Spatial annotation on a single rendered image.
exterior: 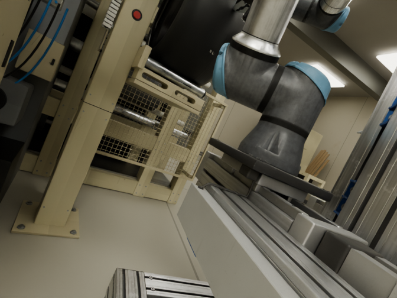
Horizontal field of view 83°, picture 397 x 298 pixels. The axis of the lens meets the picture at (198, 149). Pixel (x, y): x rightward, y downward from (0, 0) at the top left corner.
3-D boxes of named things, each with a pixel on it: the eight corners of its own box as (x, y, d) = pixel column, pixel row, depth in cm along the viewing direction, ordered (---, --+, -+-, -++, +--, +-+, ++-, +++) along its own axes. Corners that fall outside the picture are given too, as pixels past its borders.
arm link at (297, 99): (318, 135, 47) (348, 74, 46) (258, 109, 48) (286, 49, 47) (300, 136, 59) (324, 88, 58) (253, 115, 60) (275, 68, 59)
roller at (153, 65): (140, 62, 102) (141, 65, 98) (145, 53, 100) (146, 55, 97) (199, 96, 121) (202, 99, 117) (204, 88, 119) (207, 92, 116)
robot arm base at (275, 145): (310, 183, 50) (331, 143, 49) (260, 160, 44) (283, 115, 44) (269, 164, 64) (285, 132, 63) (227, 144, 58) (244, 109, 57)
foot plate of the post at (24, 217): (10, 232, 94) (12, 227, 93) (22, 201, 116) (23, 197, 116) (78, 239, 108) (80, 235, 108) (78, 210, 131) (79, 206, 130)
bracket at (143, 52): (136, 66, 93) (146, 44, 93) (120, 67, 127) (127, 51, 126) (144, 70, 95) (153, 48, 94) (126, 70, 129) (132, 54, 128)
